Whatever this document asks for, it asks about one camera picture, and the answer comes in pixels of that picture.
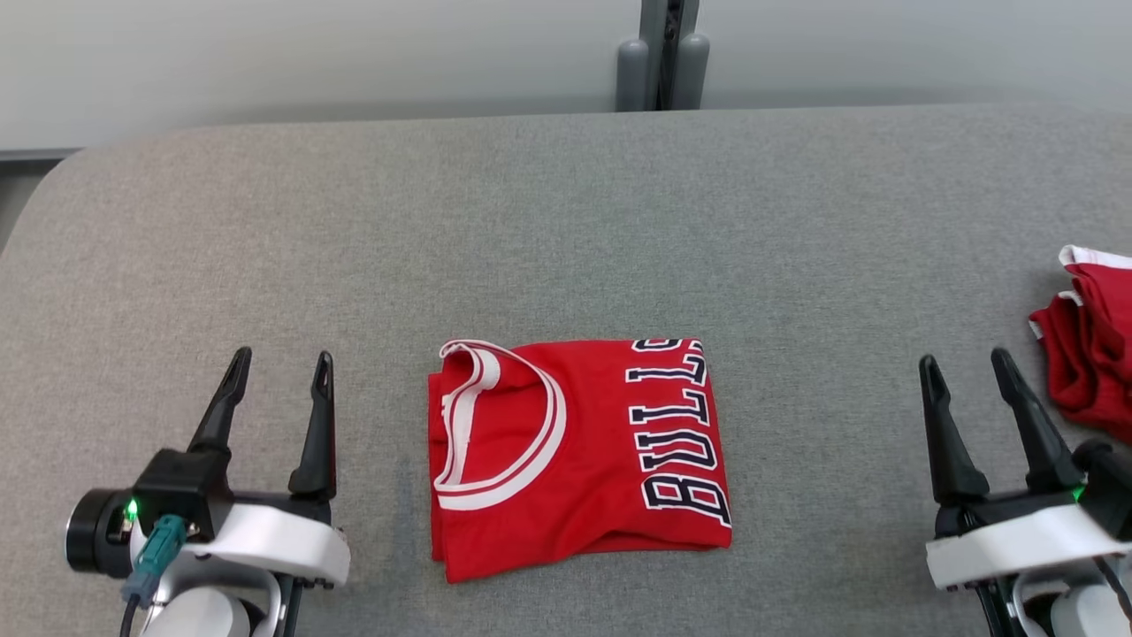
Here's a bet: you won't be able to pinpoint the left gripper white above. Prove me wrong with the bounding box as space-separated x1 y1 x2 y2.
180 346 352 588

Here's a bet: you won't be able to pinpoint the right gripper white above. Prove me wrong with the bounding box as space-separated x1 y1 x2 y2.
918 347 1132 592

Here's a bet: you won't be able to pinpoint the red shorts with white stripe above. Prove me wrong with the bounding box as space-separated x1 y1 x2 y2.
1029 245 1132 443

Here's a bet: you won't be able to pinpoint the red Bulls basketball jersey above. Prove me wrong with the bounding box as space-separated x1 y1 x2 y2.
428 338 733 585

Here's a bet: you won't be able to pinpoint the grey fabric sofa seat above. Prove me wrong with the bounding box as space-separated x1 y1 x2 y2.
0 102 1132 637

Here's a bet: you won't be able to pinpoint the teal left camera connector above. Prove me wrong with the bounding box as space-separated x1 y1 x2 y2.
121 515 189 608

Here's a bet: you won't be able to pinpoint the black right camera cable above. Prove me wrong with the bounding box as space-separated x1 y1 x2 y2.
1095 556 1132 620

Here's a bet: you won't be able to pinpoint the grey partition post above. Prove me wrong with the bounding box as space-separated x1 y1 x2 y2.
639 0 701 111

